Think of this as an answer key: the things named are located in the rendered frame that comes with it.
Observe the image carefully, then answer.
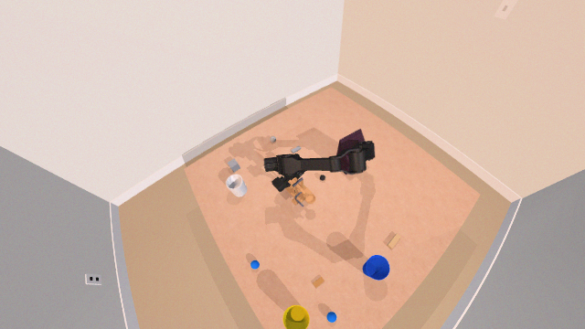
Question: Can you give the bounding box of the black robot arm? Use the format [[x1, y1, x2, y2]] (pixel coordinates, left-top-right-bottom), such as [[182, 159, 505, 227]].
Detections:
[[263, 141, 375, 176]]

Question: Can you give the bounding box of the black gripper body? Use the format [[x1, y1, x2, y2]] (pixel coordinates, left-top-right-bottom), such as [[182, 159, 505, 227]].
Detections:
[[271, 171, 302, 192]]

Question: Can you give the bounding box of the yellow cup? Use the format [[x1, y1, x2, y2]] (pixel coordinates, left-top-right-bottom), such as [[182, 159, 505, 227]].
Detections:
[[283, 305, 310, 329]]

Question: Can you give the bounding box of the grey cup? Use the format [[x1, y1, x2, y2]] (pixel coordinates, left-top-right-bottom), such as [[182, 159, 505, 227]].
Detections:
[[226, 175, 248, 197]]

